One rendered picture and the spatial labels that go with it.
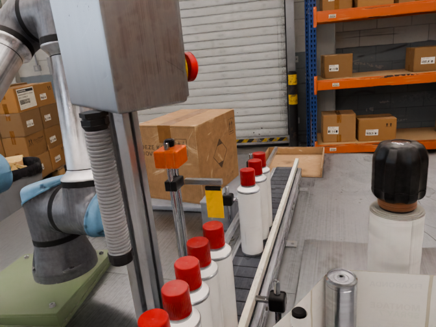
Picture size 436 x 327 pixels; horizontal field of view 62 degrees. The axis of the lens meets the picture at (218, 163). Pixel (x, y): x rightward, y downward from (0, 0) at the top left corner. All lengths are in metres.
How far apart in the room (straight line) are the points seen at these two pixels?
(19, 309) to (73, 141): 0.37
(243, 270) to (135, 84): 0.53
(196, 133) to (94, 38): 0.76
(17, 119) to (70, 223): 3.51
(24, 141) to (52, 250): 3.45
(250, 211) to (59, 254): 0.45
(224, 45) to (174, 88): 4.49
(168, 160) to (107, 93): 0.20
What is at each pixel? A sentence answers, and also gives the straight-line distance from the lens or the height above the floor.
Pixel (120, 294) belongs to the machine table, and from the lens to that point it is 0.92.
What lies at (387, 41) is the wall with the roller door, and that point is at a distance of 5.22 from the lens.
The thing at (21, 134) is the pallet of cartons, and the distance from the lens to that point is 4.34.
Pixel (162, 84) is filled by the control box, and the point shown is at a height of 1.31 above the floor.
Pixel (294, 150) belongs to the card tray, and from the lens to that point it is 1.77.
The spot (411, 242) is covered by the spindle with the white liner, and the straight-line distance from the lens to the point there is 0.68.
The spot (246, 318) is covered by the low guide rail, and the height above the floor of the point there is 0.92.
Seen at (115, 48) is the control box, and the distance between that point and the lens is 0.42.
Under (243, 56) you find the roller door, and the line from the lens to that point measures 4.91.
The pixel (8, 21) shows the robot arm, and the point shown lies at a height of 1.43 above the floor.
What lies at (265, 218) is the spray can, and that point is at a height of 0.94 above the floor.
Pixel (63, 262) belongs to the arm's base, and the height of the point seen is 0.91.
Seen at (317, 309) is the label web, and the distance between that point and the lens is 0.50.
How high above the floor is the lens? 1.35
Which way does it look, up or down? 17 degrees down
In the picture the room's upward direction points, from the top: 5 degrees counter-clockwise
